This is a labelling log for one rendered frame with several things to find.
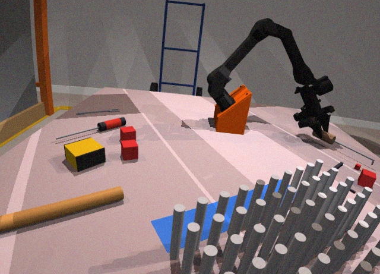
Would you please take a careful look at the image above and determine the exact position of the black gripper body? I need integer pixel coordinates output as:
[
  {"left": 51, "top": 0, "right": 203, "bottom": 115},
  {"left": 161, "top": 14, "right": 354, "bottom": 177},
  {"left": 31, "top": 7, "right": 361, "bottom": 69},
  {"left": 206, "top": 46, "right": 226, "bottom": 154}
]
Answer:
[{"left": 298, "top": 98, "right": 335, "bottom": 128}]

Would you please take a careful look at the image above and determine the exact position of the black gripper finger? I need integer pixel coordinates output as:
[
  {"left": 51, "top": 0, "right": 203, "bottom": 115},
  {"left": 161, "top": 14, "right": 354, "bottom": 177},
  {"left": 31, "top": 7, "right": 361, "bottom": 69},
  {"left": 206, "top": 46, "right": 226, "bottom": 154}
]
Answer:
[
  {"left": 317, "top": 115, "right": 331, "bottom": 132},
  {"left": 310, "top": 121, "right": 322, "bottom": 138}
]

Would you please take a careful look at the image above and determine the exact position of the red-handled screwdriver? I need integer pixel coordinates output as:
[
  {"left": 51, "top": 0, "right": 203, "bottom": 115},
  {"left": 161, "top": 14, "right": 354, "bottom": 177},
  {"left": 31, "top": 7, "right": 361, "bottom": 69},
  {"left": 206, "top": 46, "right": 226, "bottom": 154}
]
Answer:
[{"left": 56, "top": 117, "right": 126, "bottom": 139}]

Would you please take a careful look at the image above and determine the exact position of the tan wooden cylinder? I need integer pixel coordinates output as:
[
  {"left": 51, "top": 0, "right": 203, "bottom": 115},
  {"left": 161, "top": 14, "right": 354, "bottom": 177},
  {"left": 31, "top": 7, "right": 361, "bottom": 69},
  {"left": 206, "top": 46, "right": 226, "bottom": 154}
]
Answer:
[{"left": 0, "top": 186, "right": 124, "bottom": 232}]

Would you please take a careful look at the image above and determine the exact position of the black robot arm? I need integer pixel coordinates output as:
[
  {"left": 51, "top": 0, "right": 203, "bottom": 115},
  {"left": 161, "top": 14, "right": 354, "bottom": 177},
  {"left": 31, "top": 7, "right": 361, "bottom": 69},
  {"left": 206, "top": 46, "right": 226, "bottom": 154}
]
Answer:
[{"left": 207, "top": 18, "right": 333, "bottom": 112}]

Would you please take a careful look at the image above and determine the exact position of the blue flat strip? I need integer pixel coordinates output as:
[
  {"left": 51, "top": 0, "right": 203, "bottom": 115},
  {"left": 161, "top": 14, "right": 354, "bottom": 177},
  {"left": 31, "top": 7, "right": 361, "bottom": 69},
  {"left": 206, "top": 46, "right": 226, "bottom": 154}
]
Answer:
[{"left": 150, "top": 179, "right": 282, "bottom": 253}]

